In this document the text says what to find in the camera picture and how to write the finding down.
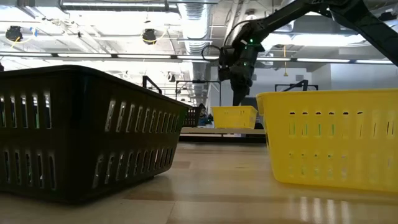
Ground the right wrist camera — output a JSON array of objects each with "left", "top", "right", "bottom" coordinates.
[{"left": 217, "top": 45, "right": 239, "bottom": 82}]

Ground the yellow plastic slotted basket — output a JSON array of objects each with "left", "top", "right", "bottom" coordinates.
[
  {"left": 211, "top": 105, "right": 259, "bottom": 130},
  {"left": 256, "top": 88, "right": 398, "bottom": 194}
]

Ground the black ceiling cable reel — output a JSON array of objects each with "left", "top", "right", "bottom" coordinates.
[
  {"left": 142, "top": 28, "right": 157, "bottom": 45},
  {"left": 5, "top": 25, "right": 24, "bottom": 42}
]

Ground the black background station frame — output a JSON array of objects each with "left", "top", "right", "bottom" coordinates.
[
  {"left": 175, "top": 80, "right": 222, "bottom": 106},
  {"left": 274, "top": 83, "right": 320, "bottom": 93}
]

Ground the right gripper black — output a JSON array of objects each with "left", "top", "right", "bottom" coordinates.
[{"left": 230, "top": 46, "right": 265, "bottom": 106}]

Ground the long ceiling light rail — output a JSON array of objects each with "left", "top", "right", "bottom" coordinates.
[{"left": 0, "top": 52, "right": 398, "bottom": 65}]

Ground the person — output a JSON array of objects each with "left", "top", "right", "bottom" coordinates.
[{"left": 198, "top": 103, "right": 215, "bottom": 127}]

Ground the yellow hanging cord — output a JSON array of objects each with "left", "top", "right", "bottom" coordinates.
[{"left": 282, "top": 45, "right": 289, "bottom": 77}]

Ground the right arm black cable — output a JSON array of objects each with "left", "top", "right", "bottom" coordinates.
[{"left": 201, "top": 19, "right": 249, "bottom": 62}]

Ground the black plastic slotted basket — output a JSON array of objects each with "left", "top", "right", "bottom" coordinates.
[
  {"left": 182, "top": 106, "right": 202, "bottom": 128},
  {"left": 0, "top": 64, "right": 191, "bottom": 205}
]

